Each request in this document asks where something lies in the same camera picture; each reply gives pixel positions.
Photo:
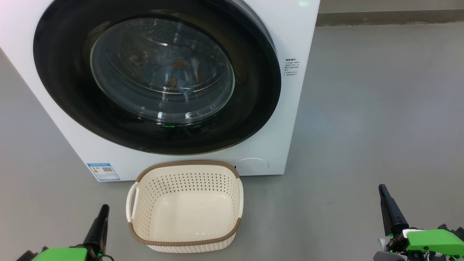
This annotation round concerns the white front-load washing machine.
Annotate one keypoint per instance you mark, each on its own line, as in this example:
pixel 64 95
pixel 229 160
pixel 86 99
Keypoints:
pixel 297 108

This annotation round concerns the round filter cover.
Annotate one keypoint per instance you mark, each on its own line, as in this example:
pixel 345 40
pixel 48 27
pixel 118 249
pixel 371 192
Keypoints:
pixel 252 166

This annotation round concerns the black round glass door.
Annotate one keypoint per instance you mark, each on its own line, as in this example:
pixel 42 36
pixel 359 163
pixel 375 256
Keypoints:
pixel 65 72

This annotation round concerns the cream perforated laundry basket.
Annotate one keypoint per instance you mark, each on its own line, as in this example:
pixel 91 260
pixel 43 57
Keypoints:
pixel 185 217

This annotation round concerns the blue cartoon print garment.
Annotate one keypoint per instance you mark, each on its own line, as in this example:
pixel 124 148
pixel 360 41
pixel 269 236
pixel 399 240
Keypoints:
pixel 174 72

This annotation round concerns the blue energy label sticker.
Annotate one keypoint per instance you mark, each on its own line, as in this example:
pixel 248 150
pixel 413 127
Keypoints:
pixel 103 172

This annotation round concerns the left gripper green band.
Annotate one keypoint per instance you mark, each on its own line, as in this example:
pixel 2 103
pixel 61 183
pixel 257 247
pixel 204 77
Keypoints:
pixel 61 255

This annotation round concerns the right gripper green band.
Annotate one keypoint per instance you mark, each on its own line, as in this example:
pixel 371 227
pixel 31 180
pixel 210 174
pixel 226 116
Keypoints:
pixel 431 241

